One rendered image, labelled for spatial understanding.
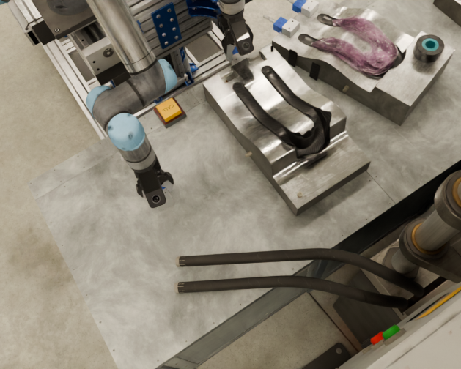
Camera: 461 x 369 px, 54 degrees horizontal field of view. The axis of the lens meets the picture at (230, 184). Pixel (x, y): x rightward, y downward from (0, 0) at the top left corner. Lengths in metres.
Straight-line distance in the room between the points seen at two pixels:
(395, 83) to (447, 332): 0.96
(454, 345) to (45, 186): 1.23
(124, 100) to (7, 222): 1.52
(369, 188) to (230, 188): 0.41
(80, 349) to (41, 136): 1.15
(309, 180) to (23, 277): 1.54
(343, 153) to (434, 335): 0.83
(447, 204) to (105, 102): 0.75
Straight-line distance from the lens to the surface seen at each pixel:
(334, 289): 1.17
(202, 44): 2.47
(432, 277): 1.35
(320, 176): 1.30
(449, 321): 0.61
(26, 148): 2.67
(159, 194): 1.18
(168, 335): 1.27
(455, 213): 0.86
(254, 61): 1.52
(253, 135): 1.31
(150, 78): 1.11
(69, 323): 2.23
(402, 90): 1.43
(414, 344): 0.59
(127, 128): 1.03
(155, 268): 1.31
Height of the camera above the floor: 2.03
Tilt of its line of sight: 65 degrees down
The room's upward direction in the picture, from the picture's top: 11 degrees counter-clockwise
